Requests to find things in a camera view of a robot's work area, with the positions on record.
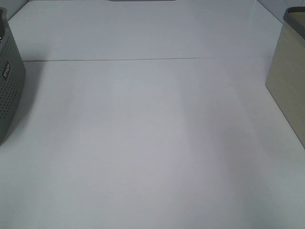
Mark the beige basket with grey rim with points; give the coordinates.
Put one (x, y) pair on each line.
(286, 76)

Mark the grey perforated plastic basket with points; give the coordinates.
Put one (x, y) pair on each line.
(12, 75)

